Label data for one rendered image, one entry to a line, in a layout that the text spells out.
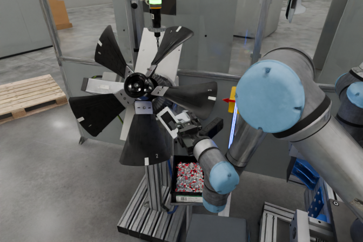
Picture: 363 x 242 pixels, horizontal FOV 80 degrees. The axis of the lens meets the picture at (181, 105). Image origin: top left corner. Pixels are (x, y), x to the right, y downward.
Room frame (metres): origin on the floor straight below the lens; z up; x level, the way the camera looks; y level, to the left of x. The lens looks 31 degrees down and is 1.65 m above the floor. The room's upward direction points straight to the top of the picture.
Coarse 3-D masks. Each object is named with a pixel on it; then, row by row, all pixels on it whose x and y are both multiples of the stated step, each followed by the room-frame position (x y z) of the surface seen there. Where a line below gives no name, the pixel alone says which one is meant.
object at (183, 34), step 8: (168, 32) 1.12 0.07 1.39; (176, 32) 1.07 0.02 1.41; (184, 32) 1.02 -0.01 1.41; (192, 32) 1.00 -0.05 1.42; (168, 40) 1.06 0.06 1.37; (176, 40) 1.01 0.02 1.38; (184, 40) 0.98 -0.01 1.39; (160, 48) 1.06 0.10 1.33; (168, 48) 0.99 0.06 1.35; (160, 56) 0.98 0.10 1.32; (152, 64) 0.98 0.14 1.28
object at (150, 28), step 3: (150, 9) 0.91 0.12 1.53; (150, 12) 0.91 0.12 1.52; (150, 27) 0.89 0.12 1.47; (162, 27) 0.89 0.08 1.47; (165, 27) 0.90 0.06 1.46; (150, 30) 0.87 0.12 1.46; (153, 30) 0.86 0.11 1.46; (156, 30) 0.86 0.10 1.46; (159, 30) 0.86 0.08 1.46; (162, 30) 0.87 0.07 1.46; (165, 30) 0.89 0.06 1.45
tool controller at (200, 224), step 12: (192, 216) 0.26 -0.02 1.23; (204, 216) 0.25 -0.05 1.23; (216, 216) 0.25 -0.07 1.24; (192, 228) 0.23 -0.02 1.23; (204, 228) 0.23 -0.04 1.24; (216, 228) 0.22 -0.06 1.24; (228, 228) 0.22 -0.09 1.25; (240, 228) 0.22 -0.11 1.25; (192, 240) 0.21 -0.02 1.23; (204, 240) 0.21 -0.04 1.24; (216, 240) 0.20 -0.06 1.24; (228, 240) 0.20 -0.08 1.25; (240, 240) 0.20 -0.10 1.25
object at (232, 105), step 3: (234, 87) 1.15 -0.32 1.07; (231, 90) 1.12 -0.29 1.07; (234, 90) 1.11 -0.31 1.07; (231, 93) 1.07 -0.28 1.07; (234, 93) 1.07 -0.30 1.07; (231, 96) 1.04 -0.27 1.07; (234, 96) 1.04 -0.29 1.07; (231, 99) 1.01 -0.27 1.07; (234, 99) 1.01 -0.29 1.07; (231, 102) 1.01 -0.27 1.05; (231, 105) 1.01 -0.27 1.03; (234, 105) 1.01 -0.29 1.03; (228, 108) 1.02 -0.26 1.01; (231, 108) 1.01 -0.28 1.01; (234, 108) 1.01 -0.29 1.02; (228, 111) 1.01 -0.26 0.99; (231, 111) 1.01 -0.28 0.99; (237, 111) 1.00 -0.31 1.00
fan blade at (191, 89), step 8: (168, 88) 0.91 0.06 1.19; (176, 88) 0.90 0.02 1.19; (184, 88) 0.90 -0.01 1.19; (192, 88) 0.89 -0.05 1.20; (200, 88) 0.89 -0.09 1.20; (208, 88) 0.88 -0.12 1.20; (216, 88) 0.87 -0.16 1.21; (168, 96) 0.83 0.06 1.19; (176, 96) 0.83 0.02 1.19; (184, 96) 0.83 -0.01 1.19; (192, 96) 0.83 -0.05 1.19; (200, 96) 0.83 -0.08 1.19; (208, 96) 0.83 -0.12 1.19; (216, 96) 0.82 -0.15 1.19; (184, 104) 0.78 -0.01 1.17; (192, 104) 0.78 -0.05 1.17; (200, 104) 0.78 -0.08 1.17; (208, 104) 0.78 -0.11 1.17; (200, 112) 0.75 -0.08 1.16; (208, 112) 0.75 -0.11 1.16
